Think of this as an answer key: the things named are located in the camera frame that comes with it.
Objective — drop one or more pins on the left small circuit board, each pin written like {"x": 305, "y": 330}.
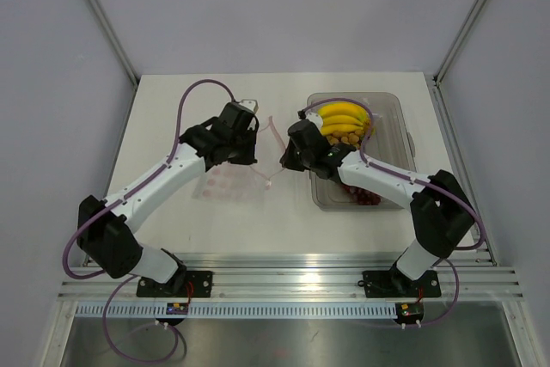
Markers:
{"x": 177, "y": 309}

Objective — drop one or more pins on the right aluminium frame post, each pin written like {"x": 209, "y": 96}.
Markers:
{"x": 459, "y": 40}

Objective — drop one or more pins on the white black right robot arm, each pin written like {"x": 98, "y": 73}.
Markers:
{"x": 441, "y": 213}

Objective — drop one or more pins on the aluminium mounting rail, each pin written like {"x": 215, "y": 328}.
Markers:
{"x": 303, "y": 291}

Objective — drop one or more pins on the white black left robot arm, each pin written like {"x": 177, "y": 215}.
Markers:
{"x": 109, "y": 225}

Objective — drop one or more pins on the aluminium frame post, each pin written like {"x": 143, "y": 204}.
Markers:
{"x": 459, "y": 40}
{"x": 113, "y": 40}

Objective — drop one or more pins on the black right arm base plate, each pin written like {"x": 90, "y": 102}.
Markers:
{"x": 390, "y": 284}

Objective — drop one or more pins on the right small circuit board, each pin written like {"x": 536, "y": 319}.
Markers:
{"x": 410, "y": 312}

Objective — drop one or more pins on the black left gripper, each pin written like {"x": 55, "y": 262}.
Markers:
{"x": 249, "y": 157}

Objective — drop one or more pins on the clear red-dotted zip bag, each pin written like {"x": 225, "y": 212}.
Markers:
{"x": 236, "y": 183}

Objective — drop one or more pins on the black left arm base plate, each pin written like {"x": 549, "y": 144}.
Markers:
{"x": 196, "y": 284}

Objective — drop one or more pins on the brown longan bunch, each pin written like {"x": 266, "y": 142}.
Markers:
{"x": 354, "y": 138}

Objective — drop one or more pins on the small circuit board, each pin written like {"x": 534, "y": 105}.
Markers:
{"x": 410, "y": 312}
{"x": 177, "y": 309}

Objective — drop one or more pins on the red grape bunch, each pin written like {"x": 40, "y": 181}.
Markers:
{"x": 361, "y": 196}

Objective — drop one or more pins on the clear grey plastic bin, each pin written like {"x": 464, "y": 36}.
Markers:
{"x": 390, "y": 143}

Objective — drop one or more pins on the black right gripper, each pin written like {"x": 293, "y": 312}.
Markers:
{"x": 289, "y": 162}

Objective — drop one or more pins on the left aluminium frame post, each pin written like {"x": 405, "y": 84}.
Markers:
{"x": 113, "y": 40}

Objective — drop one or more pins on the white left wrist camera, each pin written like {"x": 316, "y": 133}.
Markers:
{"x": 250, "y": 104}

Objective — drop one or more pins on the yellow banana bunch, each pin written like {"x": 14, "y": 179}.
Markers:
{"x": 344, "y": 117}

